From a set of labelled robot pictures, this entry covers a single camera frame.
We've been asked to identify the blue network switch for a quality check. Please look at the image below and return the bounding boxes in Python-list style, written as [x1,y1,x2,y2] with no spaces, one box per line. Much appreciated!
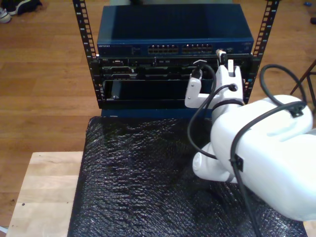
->
[96,4,254,57]

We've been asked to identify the black rack frame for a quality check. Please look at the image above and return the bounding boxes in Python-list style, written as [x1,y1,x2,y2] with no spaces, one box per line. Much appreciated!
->
[72,0,281,111]

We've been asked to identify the white sneaker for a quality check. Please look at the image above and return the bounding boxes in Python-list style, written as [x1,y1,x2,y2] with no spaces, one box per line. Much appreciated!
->
[0,7,12,24]

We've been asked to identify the black server unit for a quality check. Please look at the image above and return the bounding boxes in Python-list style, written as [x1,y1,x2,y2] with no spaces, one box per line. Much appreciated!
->
[98,56,253,81]

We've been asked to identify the dark shoes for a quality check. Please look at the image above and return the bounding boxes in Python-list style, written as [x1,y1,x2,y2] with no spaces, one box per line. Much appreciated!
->
[6,0,43,16]

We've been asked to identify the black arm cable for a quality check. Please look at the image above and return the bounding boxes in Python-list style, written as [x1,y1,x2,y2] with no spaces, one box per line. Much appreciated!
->
[187,59,309,237]

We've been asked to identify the black empty rack tray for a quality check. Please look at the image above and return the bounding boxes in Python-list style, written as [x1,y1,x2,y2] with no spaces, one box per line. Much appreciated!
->
[100,79,249,110]

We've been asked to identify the blue rack base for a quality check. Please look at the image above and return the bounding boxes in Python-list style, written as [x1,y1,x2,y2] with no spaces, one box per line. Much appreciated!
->
[101,108,249,119]

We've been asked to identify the black textured mat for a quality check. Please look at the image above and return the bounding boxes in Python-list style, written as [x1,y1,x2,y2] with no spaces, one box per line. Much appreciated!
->
[68,116,308,237]

